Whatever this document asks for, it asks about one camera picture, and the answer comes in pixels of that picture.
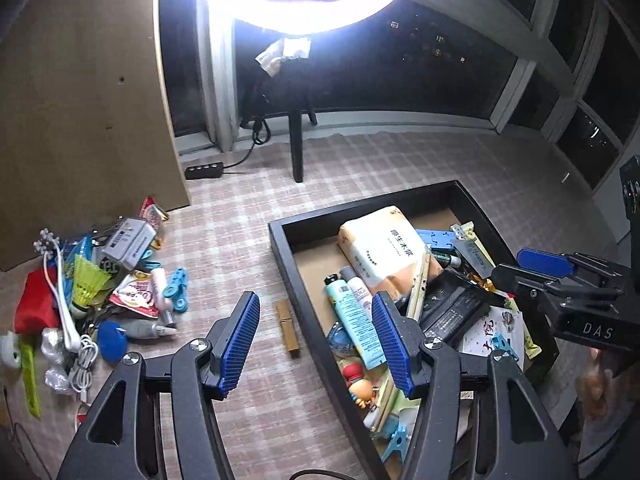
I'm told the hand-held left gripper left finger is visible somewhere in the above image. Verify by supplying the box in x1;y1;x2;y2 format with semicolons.
56;291;262;480

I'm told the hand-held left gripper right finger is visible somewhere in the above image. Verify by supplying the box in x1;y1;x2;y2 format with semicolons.
371;291;583;480

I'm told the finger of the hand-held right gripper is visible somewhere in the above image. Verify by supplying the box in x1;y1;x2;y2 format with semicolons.
491;263;571;306
516;248;627;286

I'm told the light blue tube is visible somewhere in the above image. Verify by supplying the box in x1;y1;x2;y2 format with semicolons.
324;272;389;369

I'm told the grey foil packet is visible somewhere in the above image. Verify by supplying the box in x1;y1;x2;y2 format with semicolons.
452;237;496;279

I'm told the small cartoon figurine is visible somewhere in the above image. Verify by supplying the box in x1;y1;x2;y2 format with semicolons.
340;357;386;414

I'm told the white printed box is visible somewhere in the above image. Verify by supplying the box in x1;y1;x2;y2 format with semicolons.
457;305;526;366

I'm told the long yellow packet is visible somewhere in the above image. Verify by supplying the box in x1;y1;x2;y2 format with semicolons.
457;221;544;360

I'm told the beige slim stick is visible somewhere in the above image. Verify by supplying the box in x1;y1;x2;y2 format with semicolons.
405;250;434;319

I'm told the black printed packet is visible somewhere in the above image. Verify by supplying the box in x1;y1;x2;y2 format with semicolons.
417;270;494;346

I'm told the black tray container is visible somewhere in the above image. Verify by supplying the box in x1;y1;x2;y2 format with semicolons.
268;179;560;480

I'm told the blue clothes peg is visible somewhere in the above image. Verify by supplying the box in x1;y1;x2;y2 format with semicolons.
160;267;191;314
380;422;421;464
415;227;469;251

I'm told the orange tissue pack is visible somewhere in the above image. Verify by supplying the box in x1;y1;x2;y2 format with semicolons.
339;205;444;306

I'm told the person's right hand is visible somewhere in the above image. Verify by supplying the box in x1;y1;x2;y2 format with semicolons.
574;347;624;421

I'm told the wooden clip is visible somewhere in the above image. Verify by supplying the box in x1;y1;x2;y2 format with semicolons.
276;299;301;356

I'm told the grey squeeze tube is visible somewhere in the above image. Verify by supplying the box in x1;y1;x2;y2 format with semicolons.
122;320;179;342

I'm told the pink white tube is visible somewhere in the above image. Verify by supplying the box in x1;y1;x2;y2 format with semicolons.
150;266;176;326

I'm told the red white flat packet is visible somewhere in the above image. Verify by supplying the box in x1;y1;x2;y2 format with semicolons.
109;272;161;321

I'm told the blue round disc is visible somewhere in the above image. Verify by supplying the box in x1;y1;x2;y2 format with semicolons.
97;321;130;364

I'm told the small grey box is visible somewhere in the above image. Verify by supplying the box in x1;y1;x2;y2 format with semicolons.
102;217;159;271

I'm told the red and white snack packet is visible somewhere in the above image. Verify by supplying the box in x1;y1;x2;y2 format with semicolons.
140;196;170;234

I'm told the yellow-green shuttlecock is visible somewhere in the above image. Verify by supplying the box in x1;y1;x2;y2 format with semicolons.
70;255;114;309

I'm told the black power strip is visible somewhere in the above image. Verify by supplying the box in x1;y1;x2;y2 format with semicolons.
185;161;225;181

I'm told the white massage roller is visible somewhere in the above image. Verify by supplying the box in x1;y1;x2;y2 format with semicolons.
32;228;81;351

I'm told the blue plastic packet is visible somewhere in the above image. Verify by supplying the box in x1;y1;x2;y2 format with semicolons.
50;235;96;301

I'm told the silver foil wrapper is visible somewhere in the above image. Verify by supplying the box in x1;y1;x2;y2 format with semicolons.
44;367;71;392
40;327;69;361

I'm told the black tripod stand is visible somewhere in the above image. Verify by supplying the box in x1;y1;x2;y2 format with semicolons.
240;55;319;184

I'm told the green plastic strip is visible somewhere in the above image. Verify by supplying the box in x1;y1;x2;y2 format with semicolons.
17;335;42;419

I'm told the white round case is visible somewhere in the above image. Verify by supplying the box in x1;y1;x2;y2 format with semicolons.
0;332;21;369

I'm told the crumpled white paper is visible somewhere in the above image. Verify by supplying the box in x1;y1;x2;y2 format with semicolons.
255;37;311;77

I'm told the white charging cable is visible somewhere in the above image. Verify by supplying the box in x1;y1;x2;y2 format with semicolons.
67;335;101;404

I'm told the black power cable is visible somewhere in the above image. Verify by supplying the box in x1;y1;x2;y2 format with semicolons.
223;114;271;174

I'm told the ring light on stand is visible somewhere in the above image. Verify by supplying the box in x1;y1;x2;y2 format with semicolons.
160;0;640;192

